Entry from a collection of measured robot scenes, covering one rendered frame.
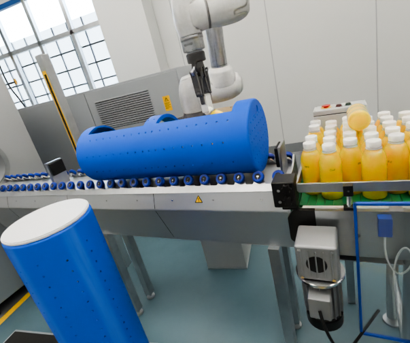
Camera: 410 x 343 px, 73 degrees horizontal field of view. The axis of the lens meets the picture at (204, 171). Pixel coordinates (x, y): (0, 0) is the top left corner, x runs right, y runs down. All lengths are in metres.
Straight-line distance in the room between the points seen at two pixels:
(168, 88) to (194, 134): 1.78
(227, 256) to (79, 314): 1.22
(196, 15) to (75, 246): 0.89
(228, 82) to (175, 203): 0.83
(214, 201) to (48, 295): 0.65
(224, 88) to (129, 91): 1.47
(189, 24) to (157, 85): 1.75
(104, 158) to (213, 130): 0.56
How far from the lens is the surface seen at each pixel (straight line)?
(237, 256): 2.06
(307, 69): 3.87
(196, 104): 1.72
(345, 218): 0.94
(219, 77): 1.71
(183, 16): 1.15
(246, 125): 0.97
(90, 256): 1.03
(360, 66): 3.95
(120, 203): 1.43
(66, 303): 1.08
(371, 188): 0.91
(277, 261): 1.26
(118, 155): 1.28
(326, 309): 0.94
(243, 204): 1.09
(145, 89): 2.90
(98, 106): 3.22
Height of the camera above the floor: 1.38
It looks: 20 degrees down
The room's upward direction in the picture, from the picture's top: 14 degrees counter-clockwise
